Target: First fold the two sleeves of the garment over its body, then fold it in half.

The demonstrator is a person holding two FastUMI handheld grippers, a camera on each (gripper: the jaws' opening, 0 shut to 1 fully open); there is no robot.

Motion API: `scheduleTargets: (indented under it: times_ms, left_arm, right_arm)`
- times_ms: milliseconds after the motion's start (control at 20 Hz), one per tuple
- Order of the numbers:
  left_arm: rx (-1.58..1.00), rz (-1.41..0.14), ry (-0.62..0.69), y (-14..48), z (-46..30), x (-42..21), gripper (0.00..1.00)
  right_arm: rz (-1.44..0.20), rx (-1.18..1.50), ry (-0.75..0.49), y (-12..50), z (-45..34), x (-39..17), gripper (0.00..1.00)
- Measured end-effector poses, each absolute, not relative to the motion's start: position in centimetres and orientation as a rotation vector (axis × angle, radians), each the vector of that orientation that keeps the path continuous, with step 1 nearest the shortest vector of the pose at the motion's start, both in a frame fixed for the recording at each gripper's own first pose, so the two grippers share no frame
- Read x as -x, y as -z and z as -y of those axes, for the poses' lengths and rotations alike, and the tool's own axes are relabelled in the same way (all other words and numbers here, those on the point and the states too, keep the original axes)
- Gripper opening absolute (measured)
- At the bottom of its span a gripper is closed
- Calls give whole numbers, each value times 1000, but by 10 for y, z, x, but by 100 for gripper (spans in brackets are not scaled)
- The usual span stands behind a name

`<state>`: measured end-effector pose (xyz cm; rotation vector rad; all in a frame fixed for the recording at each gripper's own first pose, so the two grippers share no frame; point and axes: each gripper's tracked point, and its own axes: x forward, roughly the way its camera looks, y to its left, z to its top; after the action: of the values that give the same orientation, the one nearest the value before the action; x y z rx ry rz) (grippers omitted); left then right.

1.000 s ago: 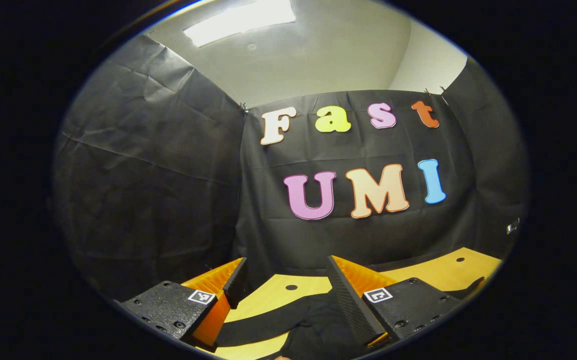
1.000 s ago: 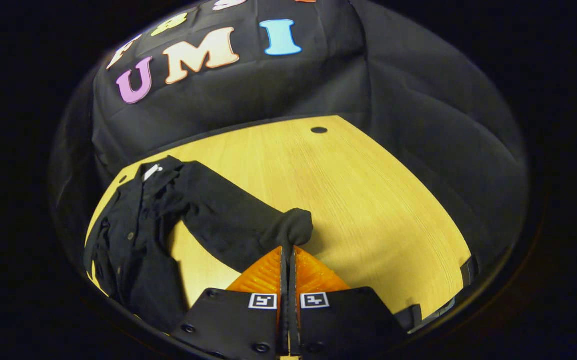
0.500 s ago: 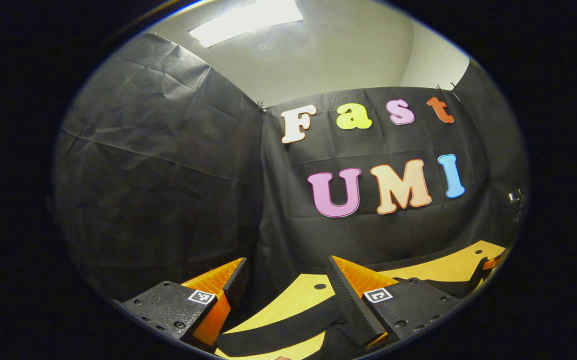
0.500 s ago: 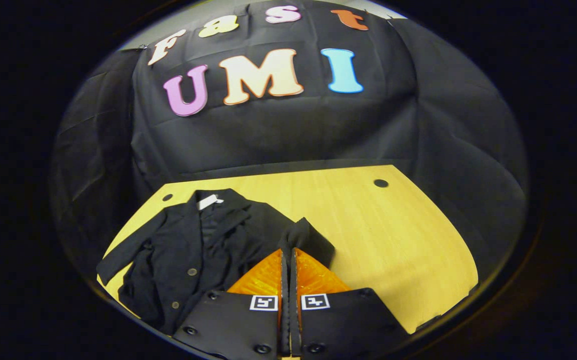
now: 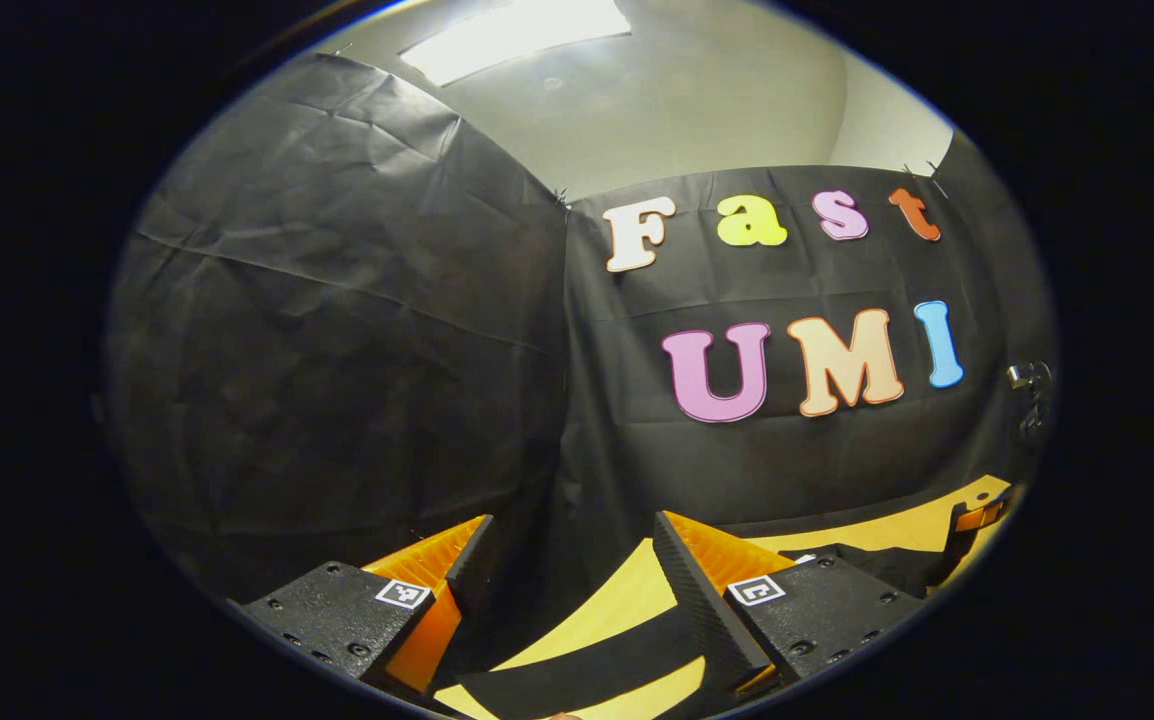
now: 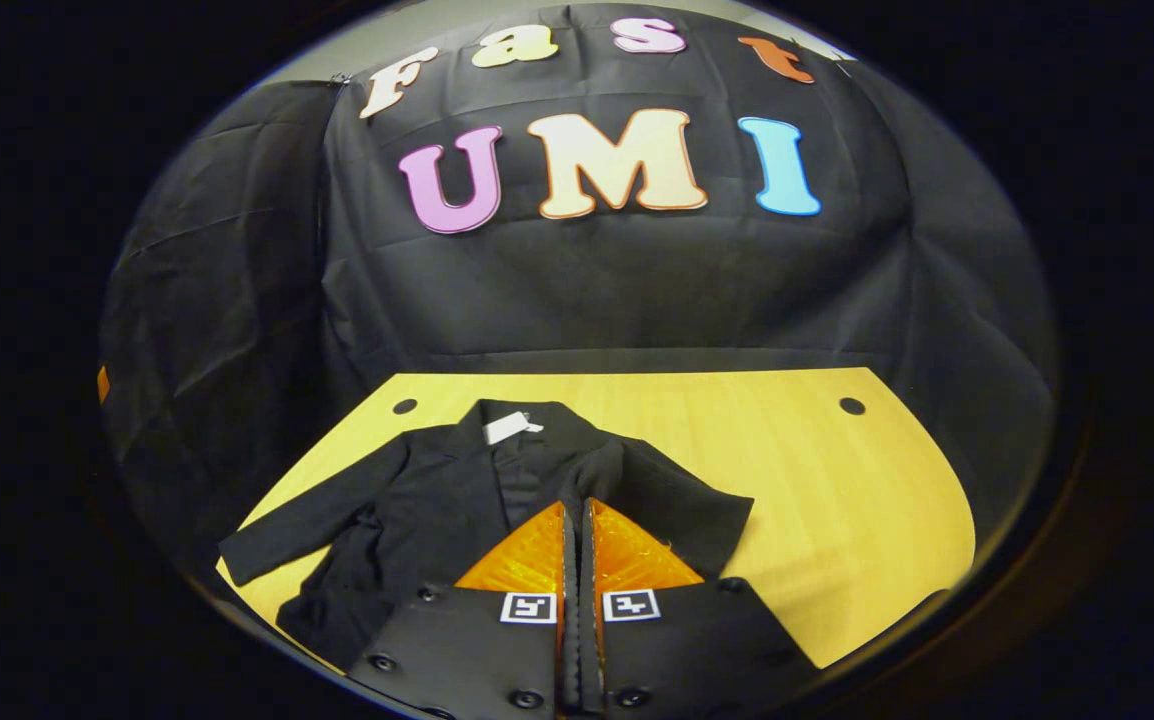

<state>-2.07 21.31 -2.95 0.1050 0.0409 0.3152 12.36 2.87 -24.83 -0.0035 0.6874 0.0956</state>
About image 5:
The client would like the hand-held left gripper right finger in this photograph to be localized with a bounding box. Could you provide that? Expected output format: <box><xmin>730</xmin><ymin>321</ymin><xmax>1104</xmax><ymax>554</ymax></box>
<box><xmin>653</xmin><ymin>511</ymin><xmax>938</xmax><ymax>697</ymax></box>

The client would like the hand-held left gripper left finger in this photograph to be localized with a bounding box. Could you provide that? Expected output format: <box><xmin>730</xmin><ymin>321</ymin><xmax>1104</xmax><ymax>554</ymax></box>
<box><xmin>227</xmin><ymin>514</ymin><xmax>496</xmax><ymax>703</ymax></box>

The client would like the black buttoned cardigan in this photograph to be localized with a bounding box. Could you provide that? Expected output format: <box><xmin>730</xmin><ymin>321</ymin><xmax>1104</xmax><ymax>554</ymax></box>
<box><xmin>434</xmin><ymin>540</ymin><xmax>978</xmax><ymax>720</ymax></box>

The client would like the ceiling light panel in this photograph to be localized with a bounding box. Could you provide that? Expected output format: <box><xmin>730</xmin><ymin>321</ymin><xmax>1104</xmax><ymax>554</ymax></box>
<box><xmin>399</xmin><ymin>0</ymin><xmax>633</xmax><ymax>88</ymax></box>

